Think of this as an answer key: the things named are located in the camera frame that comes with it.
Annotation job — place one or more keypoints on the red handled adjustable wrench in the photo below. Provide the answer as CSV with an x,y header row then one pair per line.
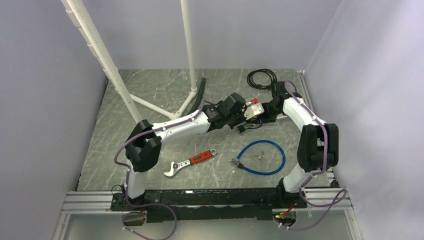
x,y
201,157

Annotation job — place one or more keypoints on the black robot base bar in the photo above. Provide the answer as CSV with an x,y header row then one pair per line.
x,y
209,204

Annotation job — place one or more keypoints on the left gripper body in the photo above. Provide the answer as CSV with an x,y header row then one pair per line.
x,y
238,120

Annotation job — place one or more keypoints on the black cable padlock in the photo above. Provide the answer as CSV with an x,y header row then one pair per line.
x,y
248,126

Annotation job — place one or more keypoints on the silver lock keys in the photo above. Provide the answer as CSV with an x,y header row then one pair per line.
x,y
261,156

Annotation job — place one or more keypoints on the aluminium rail frame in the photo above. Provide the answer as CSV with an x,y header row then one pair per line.
x,y
81,203

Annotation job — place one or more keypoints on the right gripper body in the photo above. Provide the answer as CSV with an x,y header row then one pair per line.
x,y
270,113

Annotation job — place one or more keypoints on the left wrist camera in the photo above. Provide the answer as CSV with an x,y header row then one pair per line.
x,y
253,109

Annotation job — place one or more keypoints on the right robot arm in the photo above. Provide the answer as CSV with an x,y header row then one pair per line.
x,y
318,147

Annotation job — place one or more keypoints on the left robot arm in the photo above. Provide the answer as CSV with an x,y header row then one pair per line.
x,y
143,146

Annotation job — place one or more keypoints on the white PVC pipe frame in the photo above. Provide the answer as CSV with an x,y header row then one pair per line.
x,y
81,19

